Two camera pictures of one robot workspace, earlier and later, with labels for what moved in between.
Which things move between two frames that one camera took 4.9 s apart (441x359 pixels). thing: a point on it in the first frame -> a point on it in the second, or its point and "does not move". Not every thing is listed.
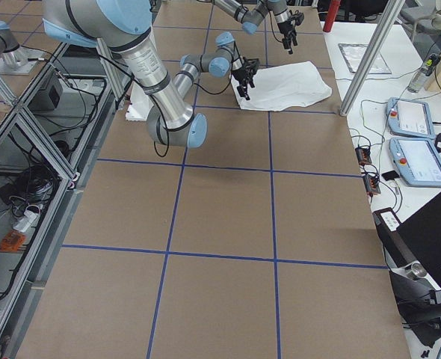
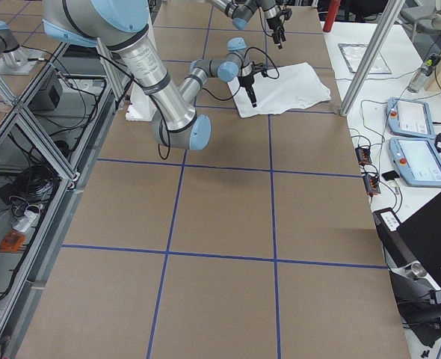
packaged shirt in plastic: [353, 54] does not move
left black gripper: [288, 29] -> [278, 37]
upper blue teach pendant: [409, 118] does not move
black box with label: [398, 253] does not move
